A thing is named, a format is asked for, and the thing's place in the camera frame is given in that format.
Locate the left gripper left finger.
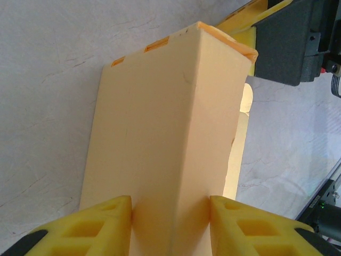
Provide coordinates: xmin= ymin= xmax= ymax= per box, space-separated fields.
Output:
xmin=0 ymin=195 xmax=133 ymax=256

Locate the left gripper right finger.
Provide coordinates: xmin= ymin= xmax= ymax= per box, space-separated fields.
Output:
xmin=209 ymin=195 xmax=341 ymax=256

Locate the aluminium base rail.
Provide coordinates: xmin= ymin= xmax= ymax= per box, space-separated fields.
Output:
xmin=294 ymin=159 xmax=341 ymax=222

